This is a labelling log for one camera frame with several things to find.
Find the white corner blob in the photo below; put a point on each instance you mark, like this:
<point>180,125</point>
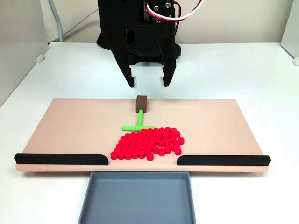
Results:
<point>296,61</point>
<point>40,58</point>

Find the beige board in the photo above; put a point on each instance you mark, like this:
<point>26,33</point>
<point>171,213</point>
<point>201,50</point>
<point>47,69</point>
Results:
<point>70,130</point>

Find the grey square tray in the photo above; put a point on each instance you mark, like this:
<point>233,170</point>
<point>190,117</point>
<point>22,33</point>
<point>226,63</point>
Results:
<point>137,200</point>

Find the black rail strip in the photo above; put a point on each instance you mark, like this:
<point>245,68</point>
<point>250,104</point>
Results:
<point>222,160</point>
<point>58,159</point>

